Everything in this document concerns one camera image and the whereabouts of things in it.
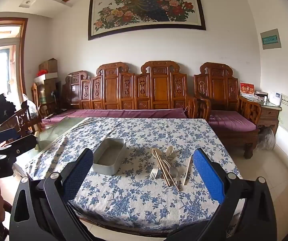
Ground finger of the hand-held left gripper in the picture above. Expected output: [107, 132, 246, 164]
[0, 134, 38, 156]
[0, 128, 21, 148]

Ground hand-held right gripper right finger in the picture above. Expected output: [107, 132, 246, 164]
[193, 148, 278, 241]

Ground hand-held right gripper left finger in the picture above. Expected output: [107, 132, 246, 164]
[9, 148, 94, 241]

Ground rectangular metal tray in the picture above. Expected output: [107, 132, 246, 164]
[92, 138, 127, 175]

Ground wooden dining chair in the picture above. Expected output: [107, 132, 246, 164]
[0, 104, 43, 147]

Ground metal spoon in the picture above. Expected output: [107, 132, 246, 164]
[168, 159, 179, 179]

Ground purple armchair cushion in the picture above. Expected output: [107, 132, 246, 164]
[209, 110, 258, 132]

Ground blue floral tablecloth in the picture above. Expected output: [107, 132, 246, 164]
[25, 117, 242, 231]

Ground clear plastic bag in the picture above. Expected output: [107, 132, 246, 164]
[257, 126, 276, 151]

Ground flat white box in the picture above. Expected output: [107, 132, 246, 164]
[34, 72, 59, 84]

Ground brown cardboard box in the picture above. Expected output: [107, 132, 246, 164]
[38, 58, 58, 73]

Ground wooden side table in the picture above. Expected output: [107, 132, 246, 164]
[241, 94, 283, 135]

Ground carved wooden armchair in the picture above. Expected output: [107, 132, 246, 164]
[193, 62, 263, 159]

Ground red gift box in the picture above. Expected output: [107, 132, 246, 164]
[239, 82, 255, 98]

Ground carved wooden sofa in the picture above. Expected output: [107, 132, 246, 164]
[62, 61, 211, 124]

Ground white electrical panel door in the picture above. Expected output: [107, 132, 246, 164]
[278, 93, 288, 133]

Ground ceiling vent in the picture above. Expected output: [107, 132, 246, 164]
[18, 0, 37, 8]

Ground framed peacock painting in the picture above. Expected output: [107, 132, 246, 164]
[88, 0, 206, 41]

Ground wooden door frame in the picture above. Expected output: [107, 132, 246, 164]
[0, 17, 29, 99]

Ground grey wall panel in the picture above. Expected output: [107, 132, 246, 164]
[260, 29, 282, 50]

